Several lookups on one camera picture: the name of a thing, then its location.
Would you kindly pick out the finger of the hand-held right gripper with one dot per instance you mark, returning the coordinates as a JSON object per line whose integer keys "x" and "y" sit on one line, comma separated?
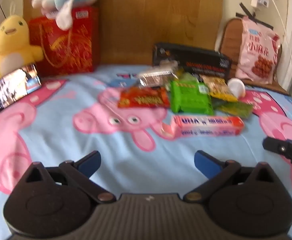
{"x": 283, "y": 148}

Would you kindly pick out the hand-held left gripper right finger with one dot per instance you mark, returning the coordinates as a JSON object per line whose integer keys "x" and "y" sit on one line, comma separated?
{"x": 206, "y": 162}

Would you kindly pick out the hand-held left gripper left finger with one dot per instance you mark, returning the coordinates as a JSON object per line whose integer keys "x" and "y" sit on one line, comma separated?
{"x": 90, "y": 164}

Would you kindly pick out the red snack packet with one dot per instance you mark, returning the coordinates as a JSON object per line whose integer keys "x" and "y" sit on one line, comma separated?
{"x": 143, "y": 98}

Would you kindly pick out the pink candy box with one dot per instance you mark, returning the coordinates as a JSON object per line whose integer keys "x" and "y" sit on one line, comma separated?
{"x": 206, "y": 126}

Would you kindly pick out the pig print blue blanket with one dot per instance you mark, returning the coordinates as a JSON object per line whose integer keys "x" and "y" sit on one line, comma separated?
{"x": 60, "y": 135}

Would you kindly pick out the dark green snack packet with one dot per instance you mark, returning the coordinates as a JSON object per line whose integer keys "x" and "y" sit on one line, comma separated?
{"x": 236, "y": 108}

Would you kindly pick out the yellow snack packet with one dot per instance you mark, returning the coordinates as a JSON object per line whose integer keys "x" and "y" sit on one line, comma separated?
{"x": 218, "y": 87}

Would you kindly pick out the white plastic cup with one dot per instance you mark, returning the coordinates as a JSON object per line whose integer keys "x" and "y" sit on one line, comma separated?
{"x": 237, "y": 87}

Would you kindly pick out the silver brown snack packet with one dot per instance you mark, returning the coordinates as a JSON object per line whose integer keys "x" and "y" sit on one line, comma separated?
{"x": 156, "y": 77}

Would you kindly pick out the pink snack bag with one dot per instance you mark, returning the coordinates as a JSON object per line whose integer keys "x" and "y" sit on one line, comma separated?
{"x": 257, "y": 52}

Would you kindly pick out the black printed cardboard box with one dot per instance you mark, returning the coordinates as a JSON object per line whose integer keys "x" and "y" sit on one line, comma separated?
{"x": 201, "y": 60}

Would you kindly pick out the black smartphone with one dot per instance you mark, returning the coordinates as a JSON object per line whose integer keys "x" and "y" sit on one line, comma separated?
{"x": 13, "y": 87}

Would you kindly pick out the red gift bag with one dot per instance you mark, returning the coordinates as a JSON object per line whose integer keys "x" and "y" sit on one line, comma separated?
{"x": 68, "y": 47}

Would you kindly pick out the brown seat cushion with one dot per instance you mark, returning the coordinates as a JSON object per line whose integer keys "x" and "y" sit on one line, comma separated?
{"x": 229, "y": 37}

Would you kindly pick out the black tape piece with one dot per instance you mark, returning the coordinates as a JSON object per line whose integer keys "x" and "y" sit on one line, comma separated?
{"x": 247, "y": 10}

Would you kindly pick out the yellow duck plush toy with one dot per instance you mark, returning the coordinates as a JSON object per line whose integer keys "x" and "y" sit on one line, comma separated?
{"x": 9, "y": 45}

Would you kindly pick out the wooden headboard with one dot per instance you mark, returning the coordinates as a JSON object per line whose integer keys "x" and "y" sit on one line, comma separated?
{"x": 148, "y": 12}

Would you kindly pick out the white wall plug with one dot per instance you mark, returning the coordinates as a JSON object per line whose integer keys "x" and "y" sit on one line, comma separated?
{"x": 259, "y": 0}

